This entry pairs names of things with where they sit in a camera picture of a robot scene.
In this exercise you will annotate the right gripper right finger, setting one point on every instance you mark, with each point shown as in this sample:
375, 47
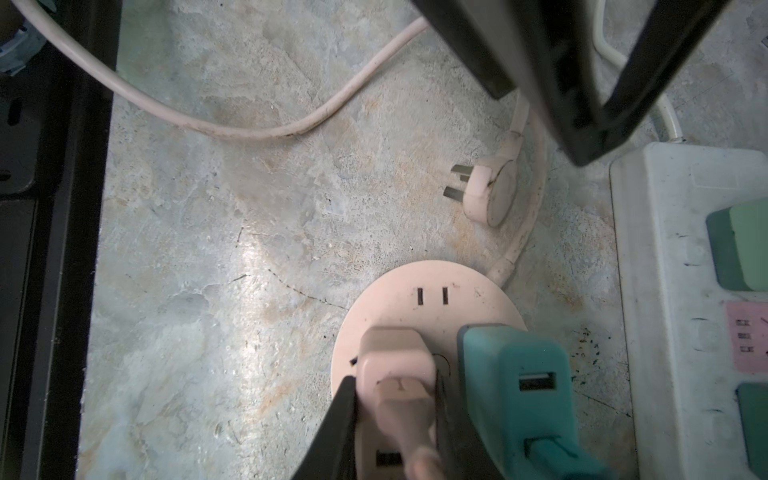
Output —
459, 445

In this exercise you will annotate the pink charger plug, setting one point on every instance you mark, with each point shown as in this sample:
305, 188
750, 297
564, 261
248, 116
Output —
395, 436

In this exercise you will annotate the white power strip coloured sockets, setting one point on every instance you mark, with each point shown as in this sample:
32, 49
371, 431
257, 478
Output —
690, 341

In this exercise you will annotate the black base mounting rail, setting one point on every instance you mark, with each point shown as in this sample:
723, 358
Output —
55, 122

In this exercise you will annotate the pink round socket with cable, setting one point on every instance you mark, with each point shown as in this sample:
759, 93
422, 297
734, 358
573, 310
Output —
434, 298

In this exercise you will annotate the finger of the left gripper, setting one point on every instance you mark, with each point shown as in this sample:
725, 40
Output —
487, 37
593, 97

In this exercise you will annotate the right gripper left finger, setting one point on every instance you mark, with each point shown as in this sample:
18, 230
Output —
331, 454

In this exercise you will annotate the light green charger plug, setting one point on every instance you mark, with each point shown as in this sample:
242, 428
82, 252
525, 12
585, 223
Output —
738, 240

